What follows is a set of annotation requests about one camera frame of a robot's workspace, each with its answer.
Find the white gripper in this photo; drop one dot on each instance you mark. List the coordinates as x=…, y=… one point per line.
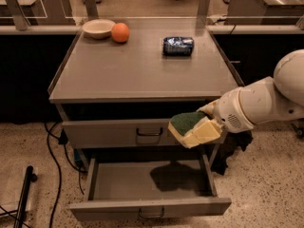
x=227, y=109

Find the green and yellow sponge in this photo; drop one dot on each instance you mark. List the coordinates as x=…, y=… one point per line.
x=182, y=125

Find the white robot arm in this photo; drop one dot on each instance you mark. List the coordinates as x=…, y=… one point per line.
x=276, y=98

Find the grey drawer cabinet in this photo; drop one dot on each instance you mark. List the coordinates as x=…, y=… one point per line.
x=101, y=80

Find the open middle grey drawer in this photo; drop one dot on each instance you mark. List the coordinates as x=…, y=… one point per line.
x=160, y=189

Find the upper grey drawer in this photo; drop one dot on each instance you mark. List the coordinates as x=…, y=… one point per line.
x=119, y=133

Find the dark cloth on floor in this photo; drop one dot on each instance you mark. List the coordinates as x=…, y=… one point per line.
x=232, y=142

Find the blue chip bag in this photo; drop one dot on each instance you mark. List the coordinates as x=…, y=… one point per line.
x=178, y=46

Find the orange fruit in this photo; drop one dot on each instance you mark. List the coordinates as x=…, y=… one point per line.
x=120, y=32

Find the white bowl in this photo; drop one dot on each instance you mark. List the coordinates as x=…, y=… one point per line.
x=98, y=28

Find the black pole stand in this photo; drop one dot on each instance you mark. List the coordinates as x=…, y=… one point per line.
x=30, y=177

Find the grey post right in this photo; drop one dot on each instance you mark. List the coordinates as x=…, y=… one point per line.
x=202, y=12

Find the grey post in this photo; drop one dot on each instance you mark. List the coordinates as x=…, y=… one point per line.
x=19, y=19
x=202, y=12
x=91, y=9

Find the grey post middle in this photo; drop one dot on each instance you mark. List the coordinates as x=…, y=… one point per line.
x=91, y=9

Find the grey post left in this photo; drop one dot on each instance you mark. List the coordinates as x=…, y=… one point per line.
x=19, y=19

